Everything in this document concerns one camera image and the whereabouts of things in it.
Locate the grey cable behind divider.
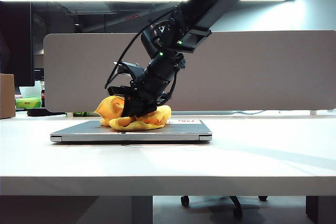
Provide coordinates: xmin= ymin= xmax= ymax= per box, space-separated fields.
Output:
xmin=230 ymin=111 xmax=266 ymax=116

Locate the white plastic container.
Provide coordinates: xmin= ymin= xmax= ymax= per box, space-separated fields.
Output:
xmin=18 ymin=80 xmax=44 ymax=99

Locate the green tissue pack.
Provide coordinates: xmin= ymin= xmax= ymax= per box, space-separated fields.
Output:
xmin=15 ymin=97 xmax=43 ymax=110

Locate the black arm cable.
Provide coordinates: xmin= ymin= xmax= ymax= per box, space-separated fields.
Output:
xmin=104 ymin=11 xmax=177 ymax=90

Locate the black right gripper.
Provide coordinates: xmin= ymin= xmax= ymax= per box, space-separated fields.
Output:
xmin=121 ymin=69 xmax=173 ymax=117

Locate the black monitor screen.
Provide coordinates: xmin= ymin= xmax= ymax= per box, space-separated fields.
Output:
xmin=0 ymin=1 xmax=35 ymax=87

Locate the black soft pouch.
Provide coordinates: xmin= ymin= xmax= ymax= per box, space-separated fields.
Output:
xmin=27 ymin=108 xmax=67 ymax=118

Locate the grey Dell laptop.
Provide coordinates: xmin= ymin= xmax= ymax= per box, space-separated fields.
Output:
xmin=49 ymin=119 xmax=213 ymax=144

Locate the dark desk leg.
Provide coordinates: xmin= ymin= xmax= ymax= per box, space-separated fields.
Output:
xmin=305 ymin=195 xmax=336 ymax=224
xmin=129 ymin=195 xmax=154 ymax=224

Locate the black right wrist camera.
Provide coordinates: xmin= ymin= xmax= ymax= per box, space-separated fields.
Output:
xmin=107 ymin=60 xmax=144 ymax=97

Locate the brown cardboard box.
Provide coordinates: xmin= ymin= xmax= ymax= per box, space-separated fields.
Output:
xmin=0 ymin=73 xmax=16 ymax=119

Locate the beige desk divider panel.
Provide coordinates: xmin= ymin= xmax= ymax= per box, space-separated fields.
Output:
xmin=43 ymin=30 xmax=336 ymax=113

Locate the yellow microfibre rag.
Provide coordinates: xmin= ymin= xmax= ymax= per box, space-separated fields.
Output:
xmin=93 ymin=95 xmax=172 ymax=132

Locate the black office chair base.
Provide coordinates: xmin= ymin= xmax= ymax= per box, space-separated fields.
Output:
xmin=180 ymin=195 xmax=269 ymax=220

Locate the green plastic packet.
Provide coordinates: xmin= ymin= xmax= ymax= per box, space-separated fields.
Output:
xmin=72 ymin=111 xmax=96 ymax=118

